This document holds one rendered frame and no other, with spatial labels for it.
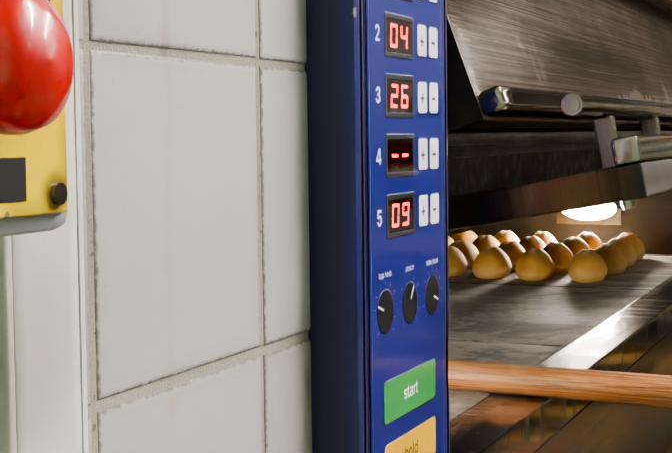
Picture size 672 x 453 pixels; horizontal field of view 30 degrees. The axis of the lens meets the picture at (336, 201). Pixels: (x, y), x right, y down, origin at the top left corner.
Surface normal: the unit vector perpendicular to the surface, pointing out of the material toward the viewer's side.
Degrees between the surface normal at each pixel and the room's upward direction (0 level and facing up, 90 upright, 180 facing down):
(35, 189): 90
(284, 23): 90
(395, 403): 90
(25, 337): 90
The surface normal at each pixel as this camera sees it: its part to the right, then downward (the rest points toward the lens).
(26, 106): 0.63, 0.51
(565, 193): -0.41, 0.05
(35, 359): 0.91, 0.01
